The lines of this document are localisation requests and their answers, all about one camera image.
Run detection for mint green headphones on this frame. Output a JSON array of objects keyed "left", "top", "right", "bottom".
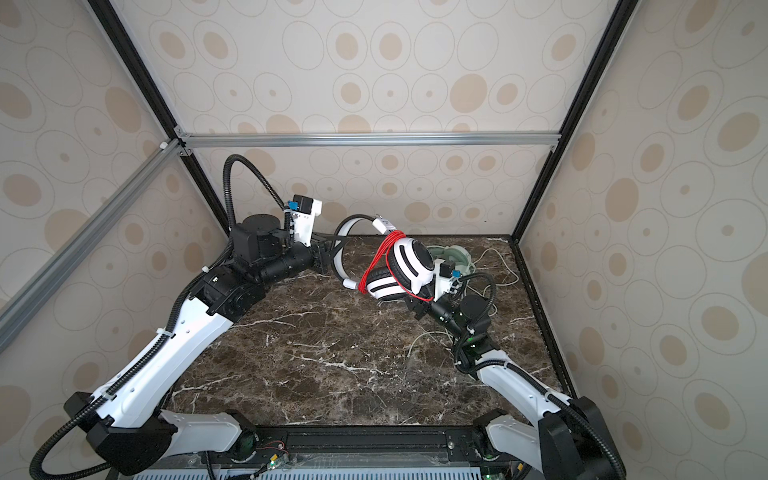
[{"left": 427, "top": 245, "right": 476, "bottom": 275}]

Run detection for red headphone cable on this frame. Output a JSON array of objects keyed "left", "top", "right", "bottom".
[{"left": 358, "top": 230, "right": 436, "bottom": 303}]

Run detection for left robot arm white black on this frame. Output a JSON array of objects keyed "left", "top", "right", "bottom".
[{"left": 29, "top": 154, "right": 331, "bottom": 479}]

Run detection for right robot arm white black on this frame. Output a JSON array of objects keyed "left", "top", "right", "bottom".
[{"left": 405, "top": 274, "right": 627, "bottom": 479}]

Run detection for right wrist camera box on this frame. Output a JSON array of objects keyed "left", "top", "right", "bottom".
[{"left": 433, "top": 259, "right": 461, "bottom": 301}]

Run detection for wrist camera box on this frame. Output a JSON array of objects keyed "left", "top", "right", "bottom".
[
  {"left": 287, "top": 194, "right": 323, "bottom": 247},
  {"left": 433, "top": 259, "right": 461, "bottom": 301}
]

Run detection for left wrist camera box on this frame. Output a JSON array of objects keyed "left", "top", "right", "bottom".
[{"left": 287, "top": 194, "right": 323, "bottom": 247}]

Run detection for silver aluminium rail back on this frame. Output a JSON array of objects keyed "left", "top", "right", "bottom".
[{"left": 175, "top": 131, "right": 561, "bottom": 148}]

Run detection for silver aluminium rail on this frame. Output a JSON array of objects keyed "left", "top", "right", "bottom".
[
  {"left": 175, "top": 131, "right": 561, "bottom": 148},
  {"left": 1, "top": 139, "right": 181, "bottom": 350}
]

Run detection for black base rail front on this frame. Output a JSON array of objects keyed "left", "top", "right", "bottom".
[{"left": 119, "top": 424, "right": 607, "bottom": 480}]

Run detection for silver aluminium rail left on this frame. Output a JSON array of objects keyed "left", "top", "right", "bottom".
[{"left": 1, "top": 139, "right": 181, "bottom": 350}]

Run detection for black corner frame post left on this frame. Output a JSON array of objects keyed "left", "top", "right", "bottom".
[{"left": 87, "top": 0, "right": 229, "bottom": 235}]

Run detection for black corner frame post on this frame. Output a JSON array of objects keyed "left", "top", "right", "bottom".
[
  {"left": 510, "top": 0, "right": 639, "bottom": 245},
  {"left": 87, "top": 0, "right": 229, "bottom": 235}
]

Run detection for black corner frame post right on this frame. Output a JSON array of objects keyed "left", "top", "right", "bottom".
[{"left": 510, "top": 0, "right": 639, "bottom": 245}]

